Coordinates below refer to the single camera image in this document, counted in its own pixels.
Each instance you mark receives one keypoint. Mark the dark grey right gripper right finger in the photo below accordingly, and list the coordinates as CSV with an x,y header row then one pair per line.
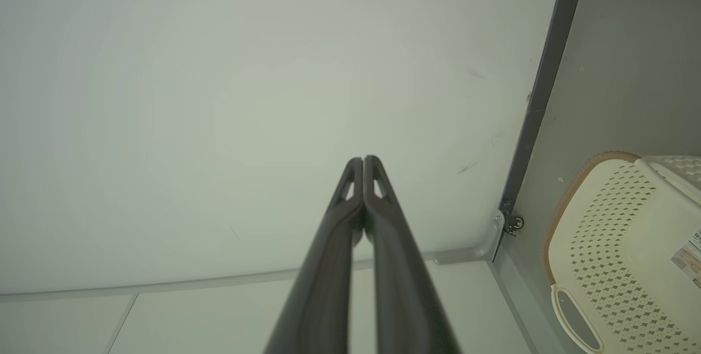
x,y
405,288

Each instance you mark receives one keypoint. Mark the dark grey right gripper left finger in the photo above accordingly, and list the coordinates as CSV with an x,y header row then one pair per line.
x,y
323,288

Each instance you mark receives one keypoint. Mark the cream perforated plastic laundry basket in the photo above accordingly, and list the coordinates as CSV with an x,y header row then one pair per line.
x,y
619,255

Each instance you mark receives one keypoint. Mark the small black caster wheel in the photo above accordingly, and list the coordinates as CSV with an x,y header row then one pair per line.
x,y
515,223

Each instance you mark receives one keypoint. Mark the dark grey baseboard strip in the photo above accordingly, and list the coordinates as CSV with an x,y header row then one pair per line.
x,y
542,91

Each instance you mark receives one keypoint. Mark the paper label sticker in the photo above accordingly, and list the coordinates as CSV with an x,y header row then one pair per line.
x,y
687,260

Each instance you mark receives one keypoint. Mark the grey metal partition frame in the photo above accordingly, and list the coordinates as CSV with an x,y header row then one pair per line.
x,y
471,252

